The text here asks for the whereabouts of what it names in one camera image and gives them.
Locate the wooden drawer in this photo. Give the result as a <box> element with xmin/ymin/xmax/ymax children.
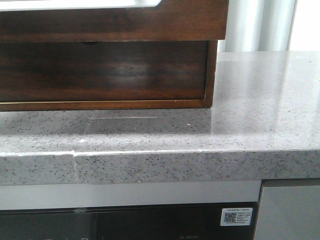
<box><xmin>0</xmin><ymin>41</ymin><xmax>210</xmax><ymax>102</ymax></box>
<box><xmin>0</xmin><ymin>0</ymin><xmax>229</xmax><ymax>43</ymax></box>

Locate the dark wooden drawer cabinet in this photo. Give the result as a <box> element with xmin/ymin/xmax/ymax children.
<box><xmin>0</xmin><ymin>39</ymin><xmax>219</xmax><ymax>112</ymax></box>

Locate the lower wooden drawer front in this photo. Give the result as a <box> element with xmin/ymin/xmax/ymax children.
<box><xmin>0</xmin><ymin>41</ymin><xmax>210</xmax><ymax>102</ymax></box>

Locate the black glass built-in appliance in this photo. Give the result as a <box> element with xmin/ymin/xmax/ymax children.
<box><xmin>0</xmin><ymin>202</ymin><xmax>258</xmax><ymax>240</ymax></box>

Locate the white QR code sticker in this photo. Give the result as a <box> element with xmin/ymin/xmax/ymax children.
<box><xmin>220</xmin><ymin>207</ymin><xmax>253</xmax><ymax>227</ymax></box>

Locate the white curtain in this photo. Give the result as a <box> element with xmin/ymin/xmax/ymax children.
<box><xmin>217</xmin><ymin>0</ymin><xmax>298</xmax><ymax>53</ymax></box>

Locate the grey cabinet door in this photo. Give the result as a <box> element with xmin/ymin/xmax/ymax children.
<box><xmin>254</xmin><ymin>179</ymin><xmax>320</xmax><ymax>240</ymax></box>

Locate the white tray on cabinet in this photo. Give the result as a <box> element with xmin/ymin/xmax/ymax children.
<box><xmin>0</xmin><ymin>0</ymin><xmax>161</xmax><ymax>12</ymax></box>

